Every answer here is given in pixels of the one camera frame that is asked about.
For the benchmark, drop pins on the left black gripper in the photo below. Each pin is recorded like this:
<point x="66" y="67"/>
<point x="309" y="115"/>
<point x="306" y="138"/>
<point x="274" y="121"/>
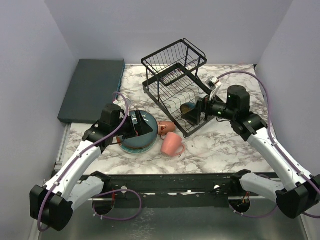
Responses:
<point x="143" y="127"/>

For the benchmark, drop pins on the printed salmon coffee mug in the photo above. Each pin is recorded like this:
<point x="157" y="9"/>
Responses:
<point x="164" y="127"/>

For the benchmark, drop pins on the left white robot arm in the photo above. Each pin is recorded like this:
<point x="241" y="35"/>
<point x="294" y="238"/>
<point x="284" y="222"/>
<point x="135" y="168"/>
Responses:
<point x="53" y="204"/>

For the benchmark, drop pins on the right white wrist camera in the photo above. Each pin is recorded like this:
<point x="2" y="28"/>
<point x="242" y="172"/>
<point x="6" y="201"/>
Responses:
<point x="214" y="85"/>

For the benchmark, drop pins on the dark bowl beige inside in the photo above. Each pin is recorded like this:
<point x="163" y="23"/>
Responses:
<point x="189" y="110"/>

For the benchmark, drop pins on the black wire dish rack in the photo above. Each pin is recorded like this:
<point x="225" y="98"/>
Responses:
<point x="172" y="80"/>

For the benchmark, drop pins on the dark grey flat box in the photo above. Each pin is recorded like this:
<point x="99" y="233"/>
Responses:
<point x="91" y="87"/>

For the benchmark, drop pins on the white bowl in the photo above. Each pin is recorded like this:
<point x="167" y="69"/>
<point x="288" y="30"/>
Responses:
<point x="205" y="100"/>

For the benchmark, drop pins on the blue glazed floral plate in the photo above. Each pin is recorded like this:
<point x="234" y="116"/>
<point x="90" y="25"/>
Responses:
<point x="148" y="137"/>

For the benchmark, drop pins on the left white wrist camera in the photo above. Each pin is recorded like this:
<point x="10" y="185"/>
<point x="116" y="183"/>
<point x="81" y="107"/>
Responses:
<point x="122" y="103"/>

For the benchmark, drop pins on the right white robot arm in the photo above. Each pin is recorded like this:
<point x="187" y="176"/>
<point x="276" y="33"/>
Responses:
<point x="298" y="190"/>

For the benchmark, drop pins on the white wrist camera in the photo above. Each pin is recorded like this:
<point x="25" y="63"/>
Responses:
<point x="214" y="85"/>
<point x="122" y="103"/>

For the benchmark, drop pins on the teal patterned bottom plate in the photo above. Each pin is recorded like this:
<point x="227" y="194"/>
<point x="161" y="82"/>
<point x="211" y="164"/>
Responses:
<point x="134" y="151"/>

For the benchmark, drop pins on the black mounting rail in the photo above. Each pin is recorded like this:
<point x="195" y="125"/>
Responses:
<point x="168" y="190"/>

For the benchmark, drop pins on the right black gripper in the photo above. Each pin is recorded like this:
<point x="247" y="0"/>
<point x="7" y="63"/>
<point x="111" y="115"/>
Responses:
<point x="194" y="115"/>

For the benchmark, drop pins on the plain pink mug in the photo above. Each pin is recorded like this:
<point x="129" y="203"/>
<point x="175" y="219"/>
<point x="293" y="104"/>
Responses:
<point x="172" y="144"/>

